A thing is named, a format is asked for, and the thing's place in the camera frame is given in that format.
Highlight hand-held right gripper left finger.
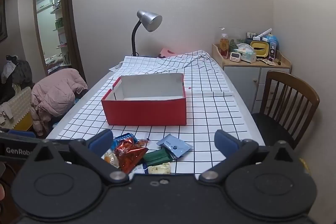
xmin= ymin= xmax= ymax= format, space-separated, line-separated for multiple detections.
xmin=25 ymin=130 xmax=130 ymax=184

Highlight small clear snack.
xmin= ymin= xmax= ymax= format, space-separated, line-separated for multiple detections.
xmin=104 ymin=151 xmax=120 ymax=169

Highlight brown snack packet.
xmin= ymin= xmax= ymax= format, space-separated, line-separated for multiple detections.
xmin=114 ymin=139 xmax=149 ymax=174

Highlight green snack packet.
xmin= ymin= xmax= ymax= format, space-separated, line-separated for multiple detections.
xmin=143 ymin=149 xmax=174 ymax=165

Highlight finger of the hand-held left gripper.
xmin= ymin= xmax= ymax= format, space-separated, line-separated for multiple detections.
xmin=7 ymin=130 xmax=36 ymax=139

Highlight grey desk lamp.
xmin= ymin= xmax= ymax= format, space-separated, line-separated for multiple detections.
xmin=130 ymin=10 xmax=163 ymax=57

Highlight dark clothes pile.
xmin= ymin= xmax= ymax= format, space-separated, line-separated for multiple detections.
xmin=0 ymin=55 xmax=33 ymax=104

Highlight dark framed wall picture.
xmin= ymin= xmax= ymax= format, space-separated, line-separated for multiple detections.
xmin=0 ymin=0 xmax=8 ymax=43

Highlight checked white tablecloth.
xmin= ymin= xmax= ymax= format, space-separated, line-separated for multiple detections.
xmin=56 ymin=50 xmax=265 ymax=177

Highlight light blue snack packet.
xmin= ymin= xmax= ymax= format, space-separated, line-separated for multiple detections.
xmin=157 ymin=133 xmax=193 ymax=160

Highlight wooden chair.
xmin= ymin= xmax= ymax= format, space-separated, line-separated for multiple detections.
xmin=251 ymin=70 xmax=321 ymax=149

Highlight wooden cabinet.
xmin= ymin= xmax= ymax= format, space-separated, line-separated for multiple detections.
xmin=212 ymin=43 xmax=292 ymax=114

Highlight white papers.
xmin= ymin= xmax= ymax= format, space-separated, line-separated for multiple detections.
xmin=109 ymin=61 xmax=125 ymax=73

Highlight orange drink bottle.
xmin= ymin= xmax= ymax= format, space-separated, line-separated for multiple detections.
xmin=219 ymin=33 xmax=229 ymax=59

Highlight pink puffer jacket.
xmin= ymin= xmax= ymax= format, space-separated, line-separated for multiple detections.
xmin=30 ymin=68 xmax=88 ymax=136

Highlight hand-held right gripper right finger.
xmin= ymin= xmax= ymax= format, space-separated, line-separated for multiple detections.
xmin=199 ymin=130 xmax=301 ymax=184

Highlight yellow tissue box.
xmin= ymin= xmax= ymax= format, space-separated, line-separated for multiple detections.
xmin=249 ymin=40 xmax=270 ymax=59

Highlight tissue pack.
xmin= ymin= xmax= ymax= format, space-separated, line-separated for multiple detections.
xmin=233 ymin=43 xmax=257 ymax=63

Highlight cream dotted cushion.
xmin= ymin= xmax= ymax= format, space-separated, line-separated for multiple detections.
xmin=0 ymin=86 xmax=33 ymax=131

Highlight yellow snack packet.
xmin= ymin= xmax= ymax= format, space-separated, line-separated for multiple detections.
xmin=147 ymin=162 xmax=171 ymax=174

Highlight red cardboard box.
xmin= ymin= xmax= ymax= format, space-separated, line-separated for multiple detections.
xmin=101 ymin=72 xmax=187 ymax=126

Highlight pink flat item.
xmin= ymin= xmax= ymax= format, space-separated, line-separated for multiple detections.
xmin=157 ymin=48 xmax=177 ymax=59

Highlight wooden door frame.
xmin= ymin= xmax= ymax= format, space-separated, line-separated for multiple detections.
xmin=32 ymin=0 xmax=86 ymax=77

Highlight white tube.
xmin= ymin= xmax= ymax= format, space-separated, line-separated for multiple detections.
xmin=253 ymin=28 xmax=273 ymax=39

